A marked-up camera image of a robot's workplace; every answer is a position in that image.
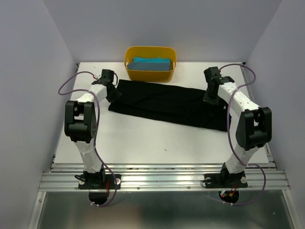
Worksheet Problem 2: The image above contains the grey blue folded t shirt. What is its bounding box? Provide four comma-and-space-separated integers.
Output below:
127, 62, 171, 71

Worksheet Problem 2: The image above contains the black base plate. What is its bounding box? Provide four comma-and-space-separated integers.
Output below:
74, 174, 121, 190
202, 173, 248, 189

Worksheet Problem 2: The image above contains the yellow plastic basket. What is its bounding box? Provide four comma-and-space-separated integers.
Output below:
124, 46, 177, 83

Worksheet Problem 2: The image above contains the teal folded t shirt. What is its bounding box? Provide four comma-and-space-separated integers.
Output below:
132, 57, 171, 63

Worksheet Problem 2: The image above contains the right aluminium side rail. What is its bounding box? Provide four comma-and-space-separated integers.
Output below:
240, 62, 274, 167

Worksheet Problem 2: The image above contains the aluminium front rail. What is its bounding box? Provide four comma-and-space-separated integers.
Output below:
39, 162, 290, 192

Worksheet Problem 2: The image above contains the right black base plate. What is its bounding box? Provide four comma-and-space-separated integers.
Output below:
202, 173, 248, 189

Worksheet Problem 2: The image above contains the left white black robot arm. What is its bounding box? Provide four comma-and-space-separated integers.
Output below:
64, 69, 121, 189

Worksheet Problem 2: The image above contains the black t shirt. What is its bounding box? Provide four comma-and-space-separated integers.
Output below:
108, 80, 231, 132

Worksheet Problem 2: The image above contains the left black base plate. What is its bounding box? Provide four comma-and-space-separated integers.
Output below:
74, 174, 121, 190

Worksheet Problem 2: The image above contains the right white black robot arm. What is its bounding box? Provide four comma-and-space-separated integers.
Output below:
202, 67, 272, 188

